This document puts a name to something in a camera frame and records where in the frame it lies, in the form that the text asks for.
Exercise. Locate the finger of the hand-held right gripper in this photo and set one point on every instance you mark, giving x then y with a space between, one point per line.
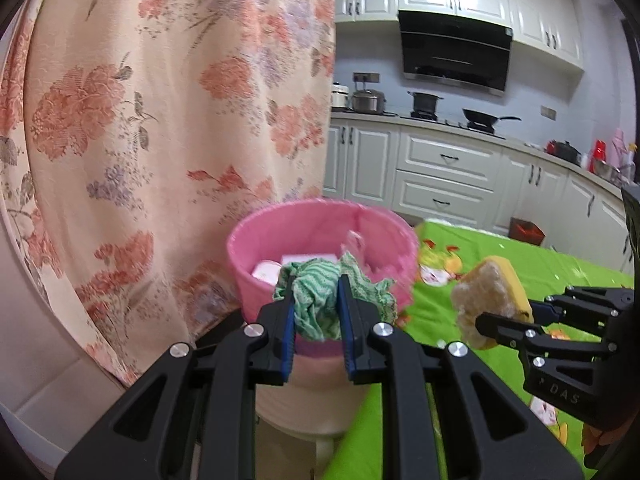
505 331
575 302

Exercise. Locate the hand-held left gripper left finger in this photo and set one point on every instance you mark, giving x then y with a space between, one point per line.
288 330

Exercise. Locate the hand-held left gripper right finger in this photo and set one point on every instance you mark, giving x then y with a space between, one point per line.
345 330

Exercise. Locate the green striped rag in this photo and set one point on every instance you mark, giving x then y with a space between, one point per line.
317 305

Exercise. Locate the yellow sponge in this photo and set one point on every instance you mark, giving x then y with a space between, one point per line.
490 285

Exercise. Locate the pink lined trash bin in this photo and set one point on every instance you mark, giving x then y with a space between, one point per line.
310 225

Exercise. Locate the green cartoon tablecloth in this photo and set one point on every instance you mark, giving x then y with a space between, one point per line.
430 310

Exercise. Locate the dark floor bin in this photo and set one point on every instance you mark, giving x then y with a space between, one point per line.
526 232

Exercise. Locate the steel bowl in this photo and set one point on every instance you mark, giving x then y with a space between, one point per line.
609 172

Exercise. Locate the dark red pot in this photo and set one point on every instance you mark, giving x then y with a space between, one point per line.
562 151

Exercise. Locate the red container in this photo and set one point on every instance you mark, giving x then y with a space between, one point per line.
599 152

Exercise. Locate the pink thermos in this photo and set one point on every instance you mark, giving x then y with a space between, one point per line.
620 146

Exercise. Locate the white lower cabinets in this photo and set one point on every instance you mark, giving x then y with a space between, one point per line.
440 170

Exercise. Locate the black frying pan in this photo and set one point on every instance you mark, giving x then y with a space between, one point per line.
480 118

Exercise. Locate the black gas stove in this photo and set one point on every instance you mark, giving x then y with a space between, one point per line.
450 124

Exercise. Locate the silver pressure cooker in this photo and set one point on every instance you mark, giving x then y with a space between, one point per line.
368 101

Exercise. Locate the white rice cooker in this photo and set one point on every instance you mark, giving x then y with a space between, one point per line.
341 96

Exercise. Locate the black cooking pot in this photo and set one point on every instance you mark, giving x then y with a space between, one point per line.
424 104

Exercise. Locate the floral curtain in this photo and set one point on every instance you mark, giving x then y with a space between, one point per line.
150 110

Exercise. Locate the black range hood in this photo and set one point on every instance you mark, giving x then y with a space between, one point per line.
455 50

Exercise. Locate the grey wall socket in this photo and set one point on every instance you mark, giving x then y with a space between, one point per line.
548 112
366 78

